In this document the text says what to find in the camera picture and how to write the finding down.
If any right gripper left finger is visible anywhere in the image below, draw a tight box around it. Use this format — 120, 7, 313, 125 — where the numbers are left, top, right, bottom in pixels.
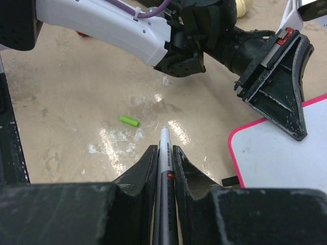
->
112, 145, 158, 244

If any cream toy microphone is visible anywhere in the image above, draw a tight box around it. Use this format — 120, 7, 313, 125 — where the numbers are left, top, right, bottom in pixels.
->
235, 0, 253, 18

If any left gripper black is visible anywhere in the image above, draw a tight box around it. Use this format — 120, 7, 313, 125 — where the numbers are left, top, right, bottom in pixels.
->
204, 27, 314, 141

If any pink framed whiteboard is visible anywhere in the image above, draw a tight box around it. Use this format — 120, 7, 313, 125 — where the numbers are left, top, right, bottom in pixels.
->
228, 94, 326, 191

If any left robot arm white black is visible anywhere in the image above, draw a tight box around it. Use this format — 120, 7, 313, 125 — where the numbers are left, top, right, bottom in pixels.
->
1, 1, 313, 141

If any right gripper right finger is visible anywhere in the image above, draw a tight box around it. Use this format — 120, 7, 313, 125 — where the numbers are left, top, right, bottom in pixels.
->
172, 145, 221, 244

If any green marker cap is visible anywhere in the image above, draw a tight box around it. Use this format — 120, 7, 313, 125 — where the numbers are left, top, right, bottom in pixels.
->
120, 115, 140, 128

